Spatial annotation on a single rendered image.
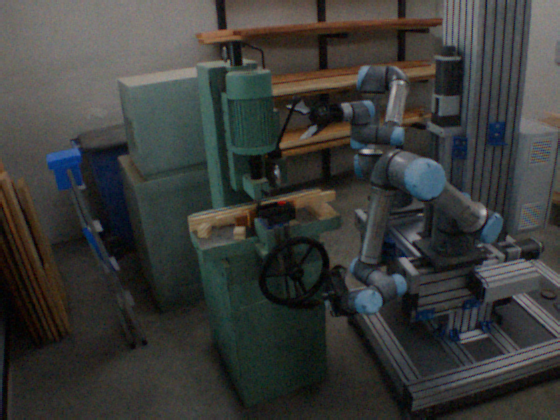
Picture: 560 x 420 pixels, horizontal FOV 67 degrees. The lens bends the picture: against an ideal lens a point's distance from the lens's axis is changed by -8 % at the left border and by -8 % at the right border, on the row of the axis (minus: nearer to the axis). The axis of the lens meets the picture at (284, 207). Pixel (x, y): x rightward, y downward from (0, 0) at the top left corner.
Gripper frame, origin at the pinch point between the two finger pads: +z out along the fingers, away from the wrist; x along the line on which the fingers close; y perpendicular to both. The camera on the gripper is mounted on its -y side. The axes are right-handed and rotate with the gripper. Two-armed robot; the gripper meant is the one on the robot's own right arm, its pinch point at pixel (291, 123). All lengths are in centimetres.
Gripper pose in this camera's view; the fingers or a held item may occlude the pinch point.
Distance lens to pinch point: 178.5
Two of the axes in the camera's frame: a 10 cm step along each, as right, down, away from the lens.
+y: 2.4, -4.1, -8.8
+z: -9.1, 2.1, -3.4
